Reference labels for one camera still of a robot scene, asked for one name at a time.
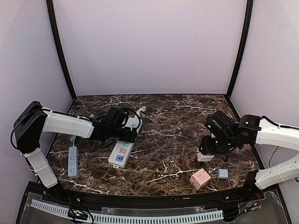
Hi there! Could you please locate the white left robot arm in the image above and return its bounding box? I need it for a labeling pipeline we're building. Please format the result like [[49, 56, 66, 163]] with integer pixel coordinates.
[[10, 101, 142, 189]]

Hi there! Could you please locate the black frame post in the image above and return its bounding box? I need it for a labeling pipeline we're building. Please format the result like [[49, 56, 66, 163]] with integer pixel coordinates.
[[226, 0, 254, 98], [46, 0, 77, 101]]

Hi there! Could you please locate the left black frame post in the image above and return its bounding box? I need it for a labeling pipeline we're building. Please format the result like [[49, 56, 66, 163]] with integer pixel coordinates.
[[46, 0, 77, 101]]

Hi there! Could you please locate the large pink cube adapter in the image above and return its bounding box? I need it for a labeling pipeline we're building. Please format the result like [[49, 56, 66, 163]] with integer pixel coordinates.
[[190, 168, 211, 190]]

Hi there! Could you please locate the right black frame post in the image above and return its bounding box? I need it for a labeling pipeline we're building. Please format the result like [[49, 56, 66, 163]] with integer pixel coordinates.
[[226, 0, 254, 98]]

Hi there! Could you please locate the blue small power strip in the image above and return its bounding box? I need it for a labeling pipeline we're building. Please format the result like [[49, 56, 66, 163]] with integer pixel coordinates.
[[68, 146, 78, 179]]

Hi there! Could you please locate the black front table rail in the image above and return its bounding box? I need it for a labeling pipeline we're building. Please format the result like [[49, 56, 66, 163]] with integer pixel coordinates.
[[56, 186, 246, 210]]

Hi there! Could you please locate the white multicolour power strip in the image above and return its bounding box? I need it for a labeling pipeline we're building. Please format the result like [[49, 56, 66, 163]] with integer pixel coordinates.
[[108, 116, 142, 168]]

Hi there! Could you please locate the white slotted cable duct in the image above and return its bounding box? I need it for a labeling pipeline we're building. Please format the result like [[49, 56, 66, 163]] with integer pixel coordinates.
[[30, 199, 224, 224]]

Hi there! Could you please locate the white cube socket adapter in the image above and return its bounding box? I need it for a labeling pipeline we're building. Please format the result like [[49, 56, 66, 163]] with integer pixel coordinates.
[[197, 152, 215, 162]]

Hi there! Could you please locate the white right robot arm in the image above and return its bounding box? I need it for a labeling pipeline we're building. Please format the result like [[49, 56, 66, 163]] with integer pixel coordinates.
[[197, 111, 299, 191]]

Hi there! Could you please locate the small blue cube adapter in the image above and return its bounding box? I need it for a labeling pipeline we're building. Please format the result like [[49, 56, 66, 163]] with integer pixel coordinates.
[[218, 169, 228, 179]]

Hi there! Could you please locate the white power strip cable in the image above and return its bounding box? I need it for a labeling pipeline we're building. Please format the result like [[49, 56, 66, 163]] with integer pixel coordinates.
[[134, 106, 147, 119]]

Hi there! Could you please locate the small circuit board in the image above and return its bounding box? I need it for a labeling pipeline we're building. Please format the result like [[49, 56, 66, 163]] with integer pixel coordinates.
[[67, 209, 88, 221]]

